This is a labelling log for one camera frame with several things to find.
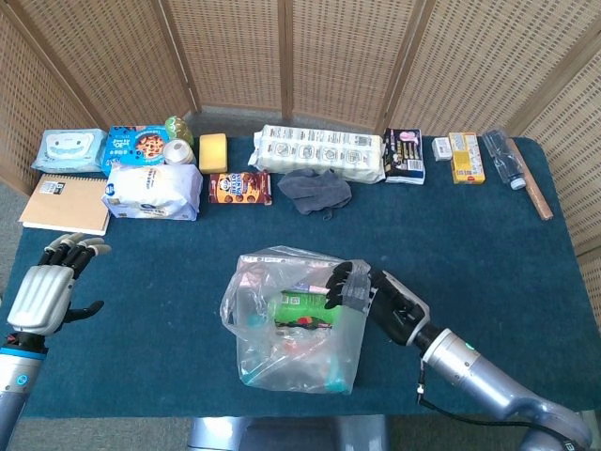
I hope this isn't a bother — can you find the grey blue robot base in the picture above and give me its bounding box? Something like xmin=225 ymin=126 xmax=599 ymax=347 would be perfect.
xmin=187 ymin=414 xmax=392 ymax=451

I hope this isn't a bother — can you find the teal edged white package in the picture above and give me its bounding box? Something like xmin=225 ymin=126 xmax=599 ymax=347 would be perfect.
xmin=240 ymin=347 xmax=354 ymax=395

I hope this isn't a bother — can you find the black pink snack pack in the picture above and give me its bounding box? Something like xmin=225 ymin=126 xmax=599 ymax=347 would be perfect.
xmin=381 ymin=127 xmax=426 ymax=186

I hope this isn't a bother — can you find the white tape roll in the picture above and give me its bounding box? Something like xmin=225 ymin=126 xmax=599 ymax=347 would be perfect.
xmin=162 ymin=138 xmax=195 ymax=166

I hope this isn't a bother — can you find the brown wooden stick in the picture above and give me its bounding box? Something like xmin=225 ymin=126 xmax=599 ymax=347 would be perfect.
xmin=506 ymin=137 xmax=555 ymax=222

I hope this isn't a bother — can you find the grey cloth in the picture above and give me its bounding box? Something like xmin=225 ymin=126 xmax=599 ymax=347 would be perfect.
xmin=276 ymin=167 xmax=353 ymax=222

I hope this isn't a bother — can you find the yellow sponge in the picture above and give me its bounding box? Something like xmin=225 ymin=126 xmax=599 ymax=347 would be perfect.
xmin=198 ymin=132 xmax=230 ymax=176

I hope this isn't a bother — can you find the clear plastic bottle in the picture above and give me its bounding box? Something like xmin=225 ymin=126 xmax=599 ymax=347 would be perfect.
xmin=482 ymin=128 xmax=528 ymax=192

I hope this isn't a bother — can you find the yellow box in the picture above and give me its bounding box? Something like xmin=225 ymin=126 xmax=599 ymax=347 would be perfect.
xmin=447 ymin=131 xmax=487 ymax=186

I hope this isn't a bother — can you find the brown chocolate cookie box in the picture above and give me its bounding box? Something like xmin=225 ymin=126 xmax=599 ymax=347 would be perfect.
xmin=208 ymin=170 xmax=273 ymax=207

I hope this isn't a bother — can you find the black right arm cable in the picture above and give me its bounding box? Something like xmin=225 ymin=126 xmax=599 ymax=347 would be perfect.
xmin=416 ymin=360 xmax=520 ymax=420

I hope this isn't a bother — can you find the green snack package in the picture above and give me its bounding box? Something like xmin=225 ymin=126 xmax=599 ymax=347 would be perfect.
xmin=267 ymin=289 xmax=347 ymax=329

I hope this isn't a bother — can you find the green bottle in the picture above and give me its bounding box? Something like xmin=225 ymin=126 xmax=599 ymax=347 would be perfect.
xmin=163 ymin=116 xmax=195 ymax=148

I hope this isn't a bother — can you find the white blue tissue pack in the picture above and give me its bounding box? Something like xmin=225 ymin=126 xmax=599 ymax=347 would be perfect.
xmin=100 ymin=162 xmax=205 ymax=223

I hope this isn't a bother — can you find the brown spiral notebook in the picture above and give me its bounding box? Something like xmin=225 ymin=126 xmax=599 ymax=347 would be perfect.
xmin=18 ymin=173 xmax=112 ymax=237

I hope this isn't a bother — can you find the clear plastic bag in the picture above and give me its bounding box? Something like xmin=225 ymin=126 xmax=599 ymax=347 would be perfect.
xmin=220 ymin=244 xmax=368 ymax=396

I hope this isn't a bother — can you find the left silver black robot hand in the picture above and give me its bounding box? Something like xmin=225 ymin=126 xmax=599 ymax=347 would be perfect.
xmin=6 ymin=232 xmax=113 ymax=336

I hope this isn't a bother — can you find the small white box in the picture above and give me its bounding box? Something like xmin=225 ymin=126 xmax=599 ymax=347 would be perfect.
xmin=431 ymin=136 xmax=455 ymax=163

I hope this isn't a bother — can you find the light blue wet wipes pack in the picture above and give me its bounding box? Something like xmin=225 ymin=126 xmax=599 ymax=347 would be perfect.
xmin=30 ymin=127 xmax=109 ymax=174

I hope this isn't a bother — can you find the pink package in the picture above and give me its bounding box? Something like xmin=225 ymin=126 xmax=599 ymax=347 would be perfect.
xmin=236 ymin=265 xmax=265 ymax=295

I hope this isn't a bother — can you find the small purple box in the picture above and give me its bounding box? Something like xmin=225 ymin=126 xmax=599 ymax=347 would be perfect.
xmin=290 ymin=278 xmax=331 ymax=296

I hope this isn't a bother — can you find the wooden rattan folding screen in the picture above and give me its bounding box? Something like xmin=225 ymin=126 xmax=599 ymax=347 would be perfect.
xmin=0 ymin=0 xmax=601 ymax=330

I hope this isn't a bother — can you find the blue cookie box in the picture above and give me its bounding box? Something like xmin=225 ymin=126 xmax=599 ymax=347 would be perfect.
xmin=100 ymin=124 xmax=168 ymax=172

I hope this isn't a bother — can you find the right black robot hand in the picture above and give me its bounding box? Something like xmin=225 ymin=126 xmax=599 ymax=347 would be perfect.
xmin=324 ymin=261 xmax=431 ymax=349

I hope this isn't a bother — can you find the long cream paper roll pack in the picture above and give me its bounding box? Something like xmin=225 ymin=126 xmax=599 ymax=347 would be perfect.
xmin=253 ymin=123 xmax=387 ymax=185

